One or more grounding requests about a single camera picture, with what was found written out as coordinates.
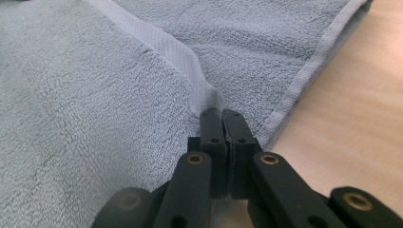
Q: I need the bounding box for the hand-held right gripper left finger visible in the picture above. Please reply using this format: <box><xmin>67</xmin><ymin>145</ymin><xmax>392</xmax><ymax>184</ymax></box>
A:
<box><xmin>186</xmin><ymin>107</ymin><xmax>230</xmax><ymax>200</ymax></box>

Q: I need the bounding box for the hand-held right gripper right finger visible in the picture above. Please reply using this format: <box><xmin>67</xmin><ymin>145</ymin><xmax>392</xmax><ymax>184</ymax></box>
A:
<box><xmin>222</xmin><ymin>108</ymin><xmax>264</xmax><ymax>200</ymax></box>

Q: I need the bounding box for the light blue towel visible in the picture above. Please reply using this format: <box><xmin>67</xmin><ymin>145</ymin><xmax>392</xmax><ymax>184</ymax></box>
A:
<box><xmin>0</xmin><ymin>0</ymin><xmax>374</xmax><ymax>228</ymax></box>

